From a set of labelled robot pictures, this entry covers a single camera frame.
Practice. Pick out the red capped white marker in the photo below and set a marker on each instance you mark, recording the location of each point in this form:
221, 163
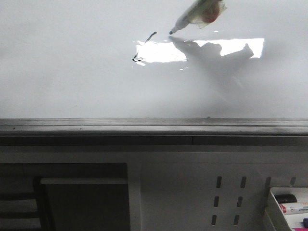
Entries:
294, 208

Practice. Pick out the white pegboard panel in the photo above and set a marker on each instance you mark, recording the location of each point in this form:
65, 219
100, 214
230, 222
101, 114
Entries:
207, 191

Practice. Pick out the dark framed panel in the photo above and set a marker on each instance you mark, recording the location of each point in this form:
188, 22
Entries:
87, 197

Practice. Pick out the black marker in tray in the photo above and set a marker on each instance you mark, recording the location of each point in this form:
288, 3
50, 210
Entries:
285, 198

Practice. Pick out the white black-tipped whiteboard marker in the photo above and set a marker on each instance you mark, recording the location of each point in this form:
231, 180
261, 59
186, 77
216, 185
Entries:
200, 13

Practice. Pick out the white marker tray bin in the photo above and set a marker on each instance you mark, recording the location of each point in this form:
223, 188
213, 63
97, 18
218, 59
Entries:
275, 220

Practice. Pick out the white whiteboard with metal frame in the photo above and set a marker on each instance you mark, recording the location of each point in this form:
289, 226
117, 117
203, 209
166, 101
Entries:
110, 68

